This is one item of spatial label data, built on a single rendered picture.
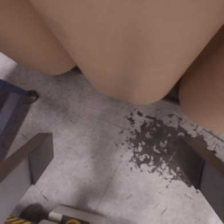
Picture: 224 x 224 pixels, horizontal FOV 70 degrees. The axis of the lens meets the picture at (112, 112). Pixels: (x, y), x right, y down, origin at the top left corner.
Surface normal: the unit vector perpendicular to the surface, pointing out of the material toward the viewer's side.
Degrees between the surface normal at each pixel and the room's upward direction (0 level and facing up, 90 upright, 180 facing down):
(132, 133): 0
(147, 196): 0
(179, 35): 90
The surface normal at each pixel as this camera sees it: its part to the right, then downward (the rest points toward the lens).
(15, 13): 0.45, 0.87
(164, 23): -0.02, 0.99
